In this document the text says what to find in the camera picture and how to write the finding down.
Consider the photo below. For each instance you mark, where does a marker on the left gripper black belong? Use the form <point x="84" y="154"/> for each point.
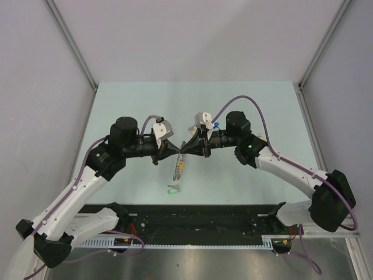
<point x="164" y="151"/>

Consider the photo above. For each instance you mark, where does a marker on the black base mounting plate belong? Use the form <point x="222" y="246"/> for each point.
<point x="252" y="220"/>

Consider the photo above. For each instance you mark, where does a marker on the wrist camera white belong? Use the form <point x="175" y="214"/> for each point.
<point x="205" y="119"/>
<point x="162" y="130"/>

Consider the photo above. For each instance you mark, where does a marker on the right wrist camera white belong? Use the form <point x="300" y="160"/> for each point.
<point x="205" y="119"/>

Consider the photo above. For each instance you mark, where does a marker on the key with green tag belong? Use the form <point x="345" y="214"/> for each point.
<point x="173" y="189"/>

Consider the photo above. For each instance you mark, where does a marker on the aluminium frame post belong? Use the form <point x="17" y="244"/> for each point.
<point x="326" y="40"/>
<point x="63" y="28"/>

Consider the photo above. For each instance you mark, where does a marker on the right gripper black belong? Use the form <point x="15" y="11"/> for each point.
<point x="196" y="145"/>

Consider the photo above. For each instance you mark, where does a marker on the round metal keyring disc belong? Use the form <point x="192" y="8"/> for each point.
<point x="181" y="158"/>

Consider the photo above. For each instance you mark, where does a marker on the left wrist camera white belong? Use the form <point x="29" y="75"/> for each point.
<point x="162" y="130"/>

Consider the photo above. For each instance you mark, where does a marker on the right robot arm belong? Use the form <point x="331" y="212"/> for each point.
<point x="330" y="197"/>

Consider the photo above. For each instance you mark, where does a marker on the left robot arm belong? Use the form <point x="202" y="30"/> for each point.
<point x="54" y="233"/>

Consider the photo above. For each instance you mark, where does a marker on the left aluminium frame post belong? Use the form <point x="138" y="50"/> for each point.
<point x="63" y="28"/>

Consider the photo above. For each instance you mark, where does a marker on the right aluminium frame post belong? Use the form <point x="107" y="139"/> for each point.
<point x="326" y="40"/>

